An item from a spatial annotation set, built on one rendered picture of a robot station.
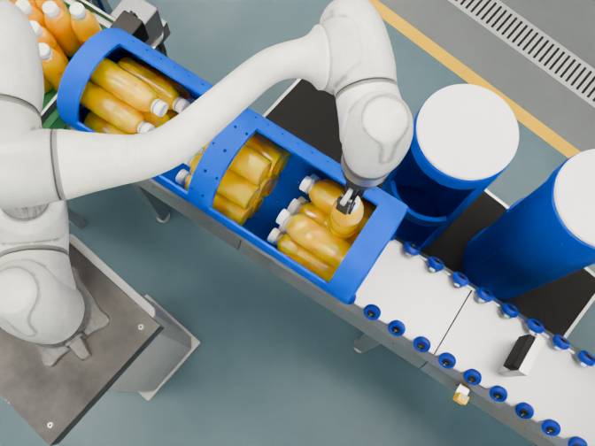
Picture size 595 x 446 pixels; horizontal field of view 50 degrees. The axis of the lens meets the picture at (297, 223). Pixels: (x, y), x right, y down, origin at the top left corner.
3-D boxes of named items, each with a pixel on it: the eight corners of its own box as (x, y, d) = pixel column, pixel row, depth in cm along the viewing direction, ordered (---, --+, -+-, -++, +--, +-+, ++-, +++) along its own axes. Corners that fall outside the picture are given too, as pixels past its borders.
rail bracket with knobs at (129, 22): (133, 62, 191) (124, 43, 181) (113, 49, 192) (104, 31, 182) (152, 37, 193) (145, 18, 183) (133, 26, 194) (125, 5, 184)
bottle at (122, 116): (80, 80, 160) (142, 119, 157) (97, 77, 166) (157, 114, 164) (72, 104, 163) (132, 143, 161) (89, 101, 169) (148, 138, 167)
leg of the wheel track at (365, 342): (362, 355, 258) (387, 343, 198) (351, 347, 259) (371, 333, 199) (370, 343, 260) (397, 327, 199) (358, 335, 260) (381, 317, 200)
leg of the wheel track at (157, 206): (165, 225, 271) (131, 176, 210) (153, 218, 271) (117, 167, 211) (173, 214, 272) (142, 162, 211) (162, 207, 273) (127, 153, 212)
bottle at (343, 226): (328, 241, 154) (335, 220, 135) (327, 211, 156) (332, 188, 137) (359, 238, 154) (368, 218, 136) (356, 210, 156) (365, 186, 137)
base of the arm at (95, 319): (57, 382, 152) (48, 380, 146) (11, 310, 158) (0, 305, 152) (121, 334, 155) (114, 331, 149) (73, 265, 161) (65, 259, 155)
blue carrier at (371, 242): (341, 314, 167) (357, 291, 140) (73, 140, 177) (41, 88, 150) (396, 227, 175) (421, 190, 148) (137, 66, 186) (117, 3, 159)
